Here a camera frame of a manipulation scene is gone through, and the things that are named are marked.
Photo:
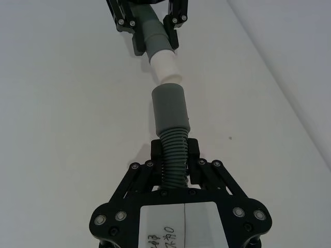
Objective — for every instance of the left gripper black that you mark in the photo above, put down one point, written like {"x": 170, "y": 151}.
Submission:
{"x": 147, "y": 1}

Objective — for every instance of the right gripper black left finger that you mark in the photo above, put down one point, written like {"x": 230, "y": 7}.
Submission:
{"x": 137, "y": 178}

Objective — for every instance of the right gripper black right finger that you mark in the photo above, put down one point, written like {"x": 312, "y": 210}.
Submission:
{"x": 219, "y": 180}

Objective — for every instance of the white plastic pipe connector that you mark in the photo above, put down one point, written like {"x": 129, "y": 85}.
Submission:
{"x": 165, "y": 67}

